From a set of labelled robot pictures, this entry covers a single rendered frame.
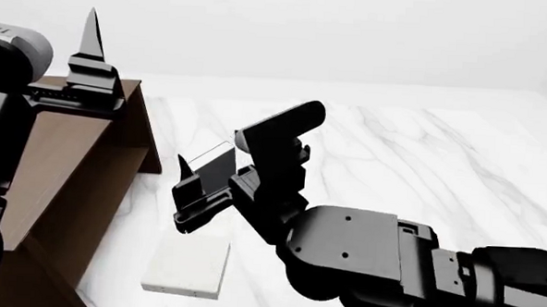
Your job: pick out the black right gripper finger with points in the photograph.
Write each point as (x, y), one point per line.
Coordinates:
(244, 187)
(187, 191)

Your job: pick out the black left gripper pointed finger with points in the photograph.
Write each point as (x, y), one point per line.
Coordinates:
(90, 65)

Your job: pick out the brown wooden box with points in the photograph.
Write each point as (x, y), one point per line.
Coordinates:
(74, 172)

